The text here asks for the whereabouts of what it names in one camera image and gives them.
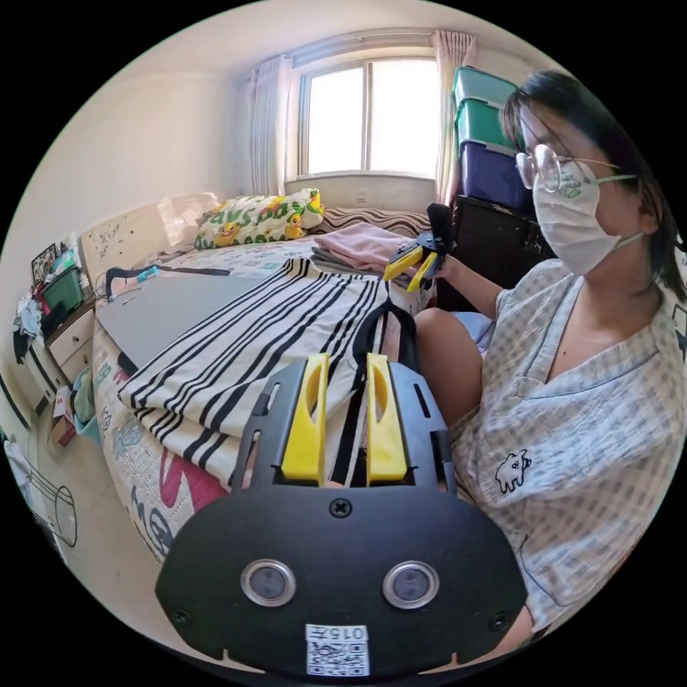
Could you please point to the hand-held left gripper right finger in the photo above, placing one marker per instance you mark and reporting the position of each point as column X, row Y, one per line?
column 384, row 429

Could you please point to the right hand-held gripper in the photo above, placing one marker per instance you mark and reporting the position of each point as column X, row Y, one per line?
column 436, row 248

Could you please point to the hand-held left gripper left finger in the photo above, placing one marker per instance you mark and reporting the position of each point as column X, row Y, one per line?
column 305, row 424

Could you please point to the black and white striped shirt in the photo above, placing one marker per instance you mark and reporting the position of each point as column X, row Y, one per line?
column 252, row 343

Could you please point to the person's right forearm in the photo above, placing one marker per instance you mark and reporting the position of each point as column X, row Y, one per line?
column 480, row 287

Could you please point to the brown striped cushion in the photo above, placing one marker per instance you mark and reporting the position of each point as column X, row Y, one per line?
column 370, row 217

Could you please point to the person's right hand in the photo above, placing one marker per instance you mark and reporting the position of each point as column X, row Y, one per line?
column 450, row 269

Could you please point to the pile of clothes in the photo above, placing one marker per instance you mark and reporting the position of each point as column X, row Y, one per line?
column 359, row 247

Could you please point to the dark wooden cupboard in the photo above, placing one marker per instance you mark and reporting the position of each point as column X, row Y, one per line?
column 494, row 241

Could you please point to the blue plastic storage box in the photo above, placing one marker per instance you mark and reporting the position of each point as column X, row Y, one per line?
column 491, row 174

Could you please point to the window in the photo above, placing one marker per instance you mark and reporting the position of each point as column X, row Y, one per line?
column 370, row 115

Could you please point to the green plastic storage box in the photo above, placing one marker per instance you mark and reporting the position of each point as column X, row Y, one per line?
column 480, row 86
column 483, row 126

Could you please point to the pillow with yellow duck print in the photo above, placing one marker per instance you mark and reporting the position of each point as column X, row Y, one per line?
column 252, row 220

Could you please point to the bed with printed quilt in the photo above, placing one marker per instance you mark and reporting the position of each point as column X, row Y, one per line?
column 140, row 461

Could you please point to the pink curtain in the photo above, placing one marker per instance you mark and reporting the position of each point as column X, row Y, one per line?
column 450, row 102

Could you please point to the grey flat board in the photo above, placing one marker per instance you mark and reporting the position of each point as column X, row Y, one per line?
column 161, row 316

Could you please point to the person's body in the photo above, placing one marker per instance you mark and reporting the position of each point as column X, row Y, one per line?
column 569, row 408

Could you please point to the grey curtain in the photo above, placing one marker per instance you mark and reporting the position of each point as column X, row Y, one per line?
column 267, row 123

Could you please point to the teal basket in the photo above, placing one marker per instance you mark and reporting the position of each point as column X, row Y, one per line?
column 86, row 402

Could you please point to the cardboard carton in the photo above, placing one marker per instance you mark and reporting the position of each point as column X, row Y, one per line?
column 61, row 421

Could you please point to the white nightstand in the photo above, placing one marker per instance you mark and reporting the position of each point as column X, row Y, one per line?
column 70, row 338

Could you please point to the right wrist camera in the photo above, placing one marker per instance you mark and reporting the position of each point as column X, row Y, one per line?
column 440, row 221

